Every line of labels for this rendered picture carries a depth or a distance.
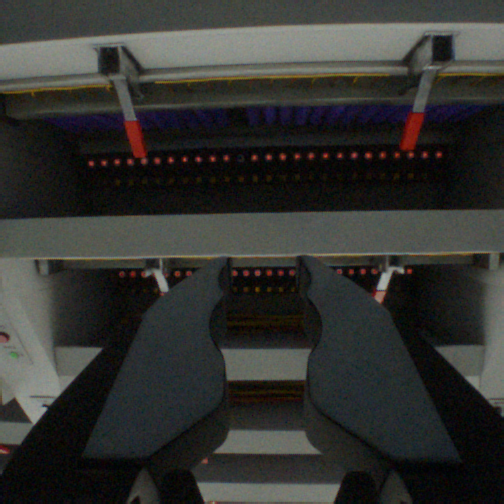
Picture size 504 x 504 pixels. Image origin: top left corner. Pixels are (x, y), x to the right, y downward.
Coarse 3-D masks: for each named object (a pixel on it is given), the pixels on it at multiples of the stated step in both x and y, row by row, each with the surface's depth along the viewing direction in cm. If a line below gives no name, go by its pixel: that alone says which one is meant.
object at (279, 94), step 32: (32, 96) 29; (64, 96) 29; (96, 96) 29; (160, 96) 29; (192, 96) 29; (224, 96) 29; (256, 96) 29; (288, 96) 28; (320, 96) 28; (352, 96) 28; (384, 96) 28; (448, 96) 28; (480, 96) 28
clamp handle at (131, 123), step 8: (120, 80) 24; (120, 88) 24; (120, 96) 25; (128, 96) 25; (128, 104) 25; (128, 112) 26; (128, 120) 26; (136, 120) 26; (128, 128) 26; (136, 128) 26; (128, 136) 27; (136, 136) 27; (136, 144) 28; (144, 144) 28; (136, 152) 28; (144, 152) 28
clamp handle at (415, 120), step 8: (424, 72) 23; (432, 72) 23; (424, 80) 23; (432, 80) 23; (424, 88) 24; (416, 96) 24; (424, 96) 24; (416, 104) 25; (424, 104) 25; (416, 112) 25; (408, 120) 26; (416, 120) 25; (408, 128) 26; (416, 128) 26; (408, 136) 26; (416, 136) 26; (400, 144) 28; (408, 144) 27
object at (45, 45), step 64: (0, 0) 21; (64, 0) 21; (128, 0) 21; (192, 0) 21; (256, 0) 21; (320, 0) 20; (384, 0) 20; (448, 0) 20; (0, 64) 24; (64, 64) 25; (192, 64) 26; (0, 128) 31
